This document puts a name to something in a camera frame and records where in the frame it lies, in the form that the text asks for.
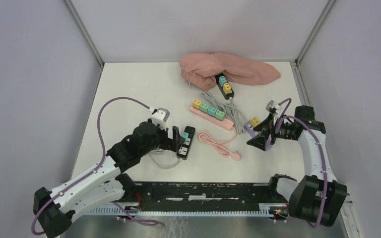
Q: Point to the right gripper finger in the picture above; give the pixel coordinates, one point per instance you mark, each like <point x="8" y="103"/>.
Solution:
<point x="267" y="126"/>
<point x="260" y="141"/>

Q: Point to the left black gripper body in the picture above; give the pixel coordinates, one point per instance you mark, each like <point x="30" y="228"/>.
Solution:
<point x="161" y="140"/>

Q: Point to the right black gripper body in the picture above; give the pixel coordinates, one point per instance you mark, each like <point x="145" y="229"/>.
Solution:
<point x="285" y="132"/>

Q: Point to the teal plug adapter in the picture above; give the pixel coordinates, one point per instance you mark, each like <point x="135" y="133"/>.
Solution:
<point x="185" y="136"/>

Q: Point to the yellow adapter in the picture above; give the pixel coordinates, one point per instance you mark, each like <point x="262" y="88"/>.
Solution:
<point x="227" y="88"/>
<point x="254" y="122"/>
<point x="196" y="104"/>

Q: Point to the black power strip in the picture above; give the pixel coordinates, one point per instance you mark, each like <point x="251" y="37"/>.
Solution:
<point x="185" y="148"/>
<point x="229" y="96"/>

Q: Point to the purple power strip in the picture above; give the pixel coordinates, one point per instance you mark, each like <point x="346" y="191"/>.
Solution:
<point x="249" y="129"/>

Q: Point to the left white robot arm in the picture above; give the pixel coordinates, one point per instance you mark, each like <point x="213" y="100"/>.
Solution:
<point x="56" y="209"/>

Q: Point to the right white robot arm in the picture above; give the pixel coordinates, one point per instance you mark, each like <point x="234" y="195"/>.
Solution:
<point x="318" y="197"/>

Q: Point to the pink power strip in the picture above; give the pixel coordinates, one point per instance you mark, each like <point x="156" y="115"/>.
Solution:
<point x="225" y="124"/>

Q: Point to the yellow adapter on pink strip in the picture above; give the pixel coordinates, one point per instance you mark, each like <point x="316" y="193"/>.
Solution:
<point x="196" y="104"/>

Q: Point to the green adapter on pink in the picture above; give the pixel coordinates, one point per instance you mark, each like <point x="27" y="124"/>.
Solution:
<point x="219" y="115"/>
<point x="204" y="107"/>

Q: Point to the teal adapter on pink strip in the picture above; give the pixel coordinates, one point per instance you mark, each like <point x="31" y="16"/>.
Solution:
<point x="211" y="111"/>

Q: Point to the black power strip under cloth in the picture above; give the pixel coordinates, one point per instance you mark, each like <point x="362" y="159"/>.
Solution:
<point x="229" y="96"/>

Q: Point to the teal adapter on back strip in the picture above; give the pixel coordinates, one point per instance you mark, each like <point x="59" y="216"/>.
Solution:
<point x="222" y="80"/>

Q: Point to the pink cloth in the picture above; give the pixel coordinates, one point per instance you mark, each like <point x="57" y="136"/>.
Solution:
<point x="201" y="69"/>

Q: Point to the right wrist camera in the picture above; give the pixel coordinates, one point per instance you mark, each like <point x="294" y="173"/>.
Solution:
<point x="273" y="108"/>

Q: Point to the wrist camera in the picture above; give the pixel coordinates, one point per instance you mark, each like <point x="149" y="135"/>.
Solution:
<point x="159" y="118"/>
<point x="273" y="108"/>

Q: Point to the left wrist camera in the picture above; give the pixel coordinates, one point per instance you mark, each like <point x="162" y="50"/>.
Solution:
<point x="159" y="118"/>

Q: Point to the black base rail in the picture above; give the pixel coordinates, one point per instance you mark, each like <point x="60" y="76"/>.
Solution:
<point x="205" y="199"/>

